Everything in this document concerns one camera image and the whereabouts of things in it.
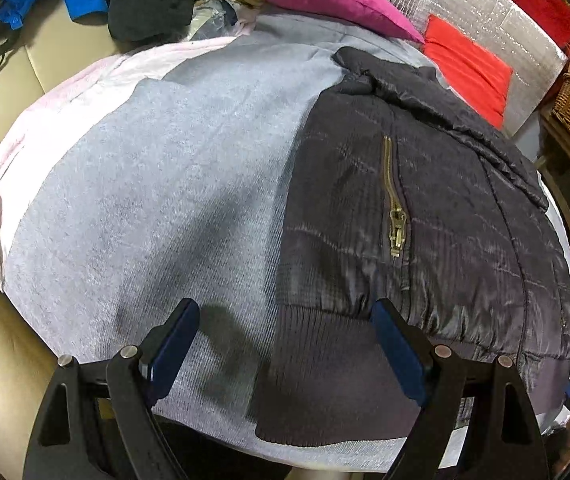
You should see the dark quilted zip jacket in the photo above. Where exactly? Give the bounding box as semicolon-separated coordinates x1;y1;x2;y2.
256;48;570;446

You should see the beige leather sofa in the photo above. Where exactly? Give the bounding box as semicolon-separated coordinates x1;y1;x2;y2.
0;0;128;479

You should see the grey blanket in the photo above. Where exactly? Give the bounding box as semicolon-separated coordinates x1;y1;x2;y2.
2;11;570;473

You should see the white pink bedsheet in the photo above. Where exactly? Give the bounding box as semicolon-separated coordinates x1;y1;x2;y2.
0;37;234;283

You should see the red cushion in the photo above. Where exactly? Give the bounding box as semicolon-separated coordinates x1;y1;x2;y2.
424;14;513;130

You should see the silver foil insulation mat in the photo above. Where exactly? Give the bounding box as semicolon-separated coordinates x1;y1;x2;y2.
389;0;567;136

